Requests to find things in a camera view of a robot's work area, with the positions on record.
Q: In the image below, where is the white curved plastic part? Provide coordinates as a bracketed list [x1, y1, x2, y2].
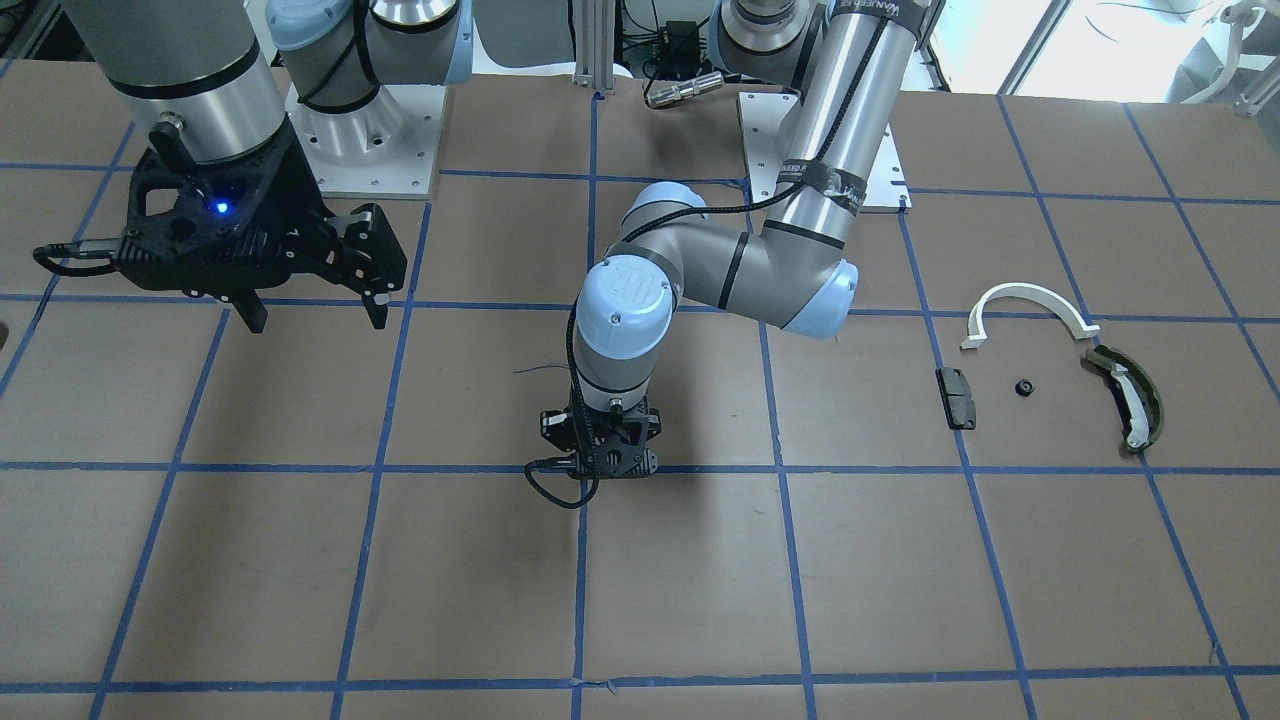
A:
[959, 282, 1101, 351]

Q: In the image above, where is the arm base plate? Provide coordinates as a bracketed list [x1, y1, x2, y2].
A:
[739, 91, 911, 213]
[285, 85, 448, 199]

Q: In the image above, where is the aluminium frame post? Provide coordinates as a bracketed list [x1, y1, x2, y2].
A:
[570, 0, 616, 96]

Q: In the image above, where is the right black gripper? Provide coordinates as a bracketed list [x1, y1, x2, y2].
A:
[110, 118, 408, 334]

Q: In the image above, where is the black brake pad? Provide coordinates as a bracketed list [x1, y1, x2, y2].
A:
[934, 366, 977, 430]

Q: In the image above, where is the green curved brake shoe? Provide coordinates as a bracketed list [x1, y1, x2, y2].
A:
[1082, 345, 1165, 454]

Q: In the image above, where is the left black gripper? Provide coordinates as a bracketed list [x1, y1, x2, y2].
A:
[540, 398, 662, 478]

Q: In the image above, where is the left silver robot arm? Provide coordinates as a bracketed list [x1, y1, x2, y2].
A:
[525, 1, 937, 480]

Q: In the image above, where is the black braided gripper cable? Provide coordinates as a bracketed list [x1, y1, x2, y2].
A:
[524, 0, 901, 510]

